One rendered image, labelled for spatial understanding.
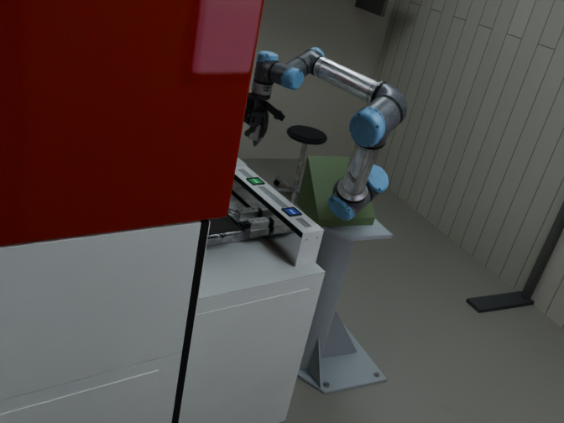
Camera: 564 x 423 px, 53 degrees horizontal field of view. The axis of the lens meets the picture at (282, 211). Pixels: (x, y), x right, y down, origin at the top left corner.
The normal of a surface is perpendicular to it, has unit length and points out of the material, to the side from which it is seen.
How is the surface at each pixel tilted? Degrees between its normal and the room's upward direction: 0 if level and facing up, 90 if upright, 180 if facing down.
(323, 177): 45
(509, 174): 90
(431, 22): 90
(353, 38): 90
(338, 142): 90
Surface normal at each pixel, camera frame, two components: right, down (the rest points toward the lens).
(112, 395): 0.55, 0.47
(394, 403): 0.19, -0.88
